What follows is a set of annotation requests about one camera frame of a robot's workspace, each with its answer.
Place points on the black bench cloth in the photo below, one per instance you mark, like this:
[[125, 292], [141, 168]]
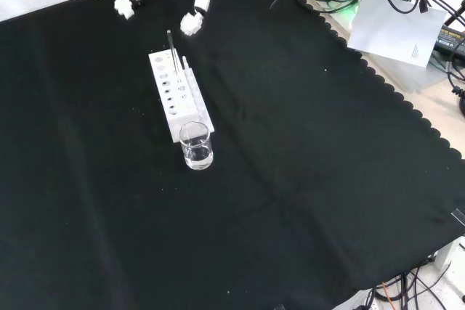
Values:
[[290, 143]]

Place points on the clear tape piece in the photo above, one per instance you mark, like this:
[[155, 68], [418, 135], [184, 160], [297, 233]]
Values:
[[458, 215], [279, 307]]

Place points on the glass beaker with water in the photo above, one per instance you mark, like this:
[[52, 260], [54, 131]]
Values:
[[198, 157]]

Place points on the black power adapter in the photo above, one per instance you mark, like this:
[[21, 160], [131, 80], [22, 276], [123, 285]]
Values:
[[450, 39]]

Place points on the white test tube rack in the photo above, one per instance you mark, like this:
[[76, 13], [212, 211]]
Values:
[[155, 67]]

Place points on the pale board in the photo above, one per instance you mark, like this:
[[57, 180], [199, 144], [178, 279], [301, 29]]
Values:
[[392, 30]]

